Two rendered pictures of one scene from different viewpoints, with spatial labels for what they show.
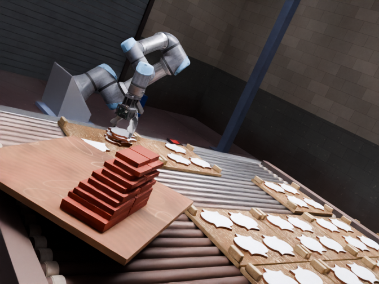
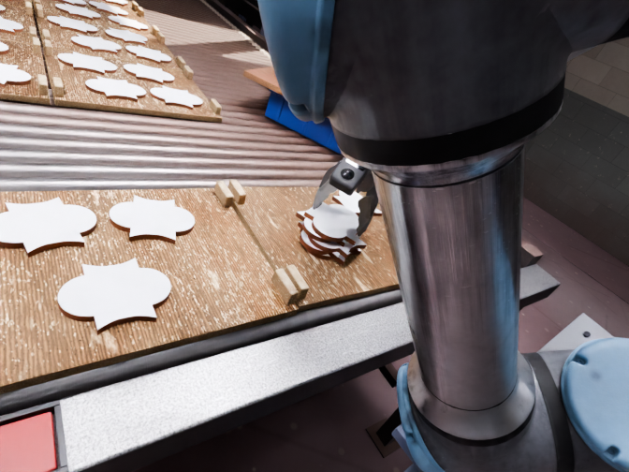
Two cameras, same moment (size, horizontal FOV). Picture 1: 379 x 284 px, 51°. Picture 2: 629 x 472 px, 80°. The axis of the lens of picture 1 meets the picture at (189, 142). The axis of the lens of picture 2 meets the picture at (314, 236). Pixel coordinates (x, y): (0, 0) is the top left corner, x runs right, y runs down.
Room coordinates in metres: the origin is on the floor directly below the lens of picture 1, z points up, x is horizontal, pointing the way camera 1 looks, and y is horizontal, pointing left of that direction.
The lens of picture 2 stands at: (2.49, 0.25, 1.37)
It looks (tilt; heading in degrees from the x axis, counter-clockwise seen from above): 33 degrees down; 177
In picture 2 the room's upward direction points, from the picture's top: 24 degrees clockwise
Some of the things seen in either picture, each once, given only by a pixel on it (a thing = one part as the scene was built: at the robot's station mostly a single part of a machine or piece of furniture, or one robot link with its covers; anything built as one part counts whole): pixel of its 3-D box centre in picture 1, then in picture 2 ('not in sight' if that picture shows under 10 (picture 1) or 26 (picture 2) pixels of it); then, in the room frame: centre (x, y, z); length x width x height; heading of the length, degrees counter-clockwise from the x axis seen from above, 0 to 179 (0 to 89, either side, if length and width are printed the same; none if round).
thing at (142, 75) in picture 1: (142, 75); not in sight; (1.82, 0.32, 1.29); 0.09 x 0.08 x 0.11; 2
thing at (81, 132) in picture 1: (110, 144); (337, 233); (1.78, 0.34, 0.93); 0.41 x 0.35 x 0.02; 132
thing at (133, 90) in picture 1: (136, 91); not in sight; (1.81, 0.32, 1.21); 0.08 x 0.08 x 0.05
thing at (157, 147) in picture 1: (176, 156); (137, 256); (2.06, 0.03, 0.93); 0.41 x 0.35 x 0.02; 133
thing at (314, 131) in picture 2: not in sight; (322, 113); (1.12, 0.18, 0.97); 0.31 x 0.31 x 0.10; 77
